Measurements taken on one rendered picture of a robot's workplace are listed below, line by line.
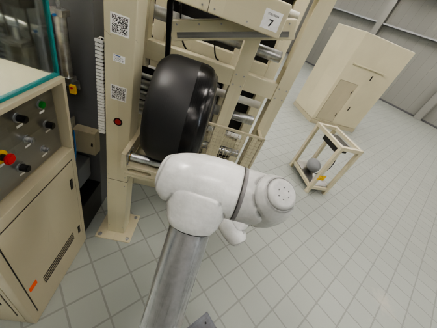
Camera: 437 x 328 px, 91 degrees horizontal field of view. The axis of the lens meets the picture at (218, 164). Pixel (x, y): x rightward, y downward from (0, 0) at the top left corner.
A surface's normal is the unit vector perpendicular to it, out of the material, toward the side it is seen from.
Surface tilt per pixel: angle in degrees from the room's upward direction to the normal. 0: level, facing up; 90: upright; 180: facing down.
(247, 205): 66
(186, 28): 90
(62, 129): 90
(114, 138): 90
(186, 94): 44
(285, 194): 30
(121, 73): 90
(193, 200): 61
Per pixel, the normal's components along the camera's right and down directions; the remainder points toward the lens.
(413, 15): -0.75, 0.21
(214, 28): -0.04, 0.62
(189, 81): 0.24, -0.32
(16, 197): 0.30, -0.74
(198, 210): -0.04, 0.14
